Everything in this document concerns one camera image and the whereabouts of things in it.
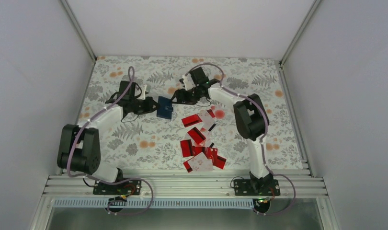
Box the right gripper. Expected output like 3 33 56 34
170 85 202 105

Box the blue card holder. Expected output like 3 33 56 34
156 96 173 120

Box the white floral card front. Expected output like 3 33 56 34
188 153 213 172

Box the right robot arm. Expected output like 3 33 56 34
171 66 273 195

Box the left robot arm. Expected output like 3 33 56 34
57 80 160 194

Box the red card black stripe top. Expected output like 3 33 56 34
182 114 202 127

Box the red card black stripe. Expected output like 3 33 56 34
187 127 206 145
180 139 194 158
182 114 202 127

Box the white card black stripe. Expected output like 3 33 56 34
197 110 216 132

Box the translucent red circle card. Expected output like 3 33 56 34
211 105 225 119

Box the red card black stripe middle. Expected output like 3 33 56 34
187 127 206 145

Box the red card black stripe left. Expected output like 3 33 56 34
180 139 194 158

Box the red card gold ribbon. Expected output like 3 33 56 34
205 148 227 169

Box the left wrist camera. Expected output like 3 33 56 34
119 80 141 100

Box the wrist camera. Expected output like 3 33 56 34
189 67 209 86
119 80 141 100

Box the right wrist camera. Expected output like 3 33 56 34
189 67 209 86

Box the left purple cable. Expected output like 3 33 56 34
66 66 154 217

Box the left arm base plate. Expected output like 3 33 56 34
93 180 142 196

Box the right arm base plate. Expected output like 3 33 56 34
231 179 281 196

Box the aluminium rail frame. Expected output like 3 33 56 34
43 170 328 198

